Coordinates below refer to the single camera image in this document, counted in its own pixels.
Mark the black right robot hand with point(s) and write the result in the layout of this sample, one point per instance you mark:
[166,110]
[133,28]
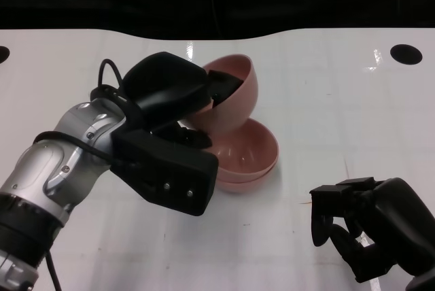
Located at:
[401,223]

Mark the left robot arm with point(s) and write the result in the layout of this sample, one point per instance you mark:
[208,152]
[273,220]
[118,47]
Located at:
[40,168]

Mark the pink plastic bowl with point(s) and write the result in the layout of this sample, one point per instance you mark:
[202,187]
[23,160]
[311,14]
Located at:
[255,148]
[238,187]
[238,107]

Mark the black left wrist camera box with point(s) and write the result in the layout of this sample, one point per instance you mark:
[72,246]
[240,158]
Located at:
[170,172]

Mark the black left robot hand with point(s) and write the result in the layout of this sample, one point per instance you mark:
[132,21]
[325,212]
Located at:
[163,83]

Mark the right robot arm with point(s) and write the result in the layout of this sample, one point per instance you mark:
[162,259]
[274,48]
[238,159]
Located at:
[425,282]

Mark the black round table grommet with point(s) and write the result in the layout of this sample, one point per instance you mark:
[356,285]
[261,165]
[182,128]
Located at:
[406,54]
[3,54]

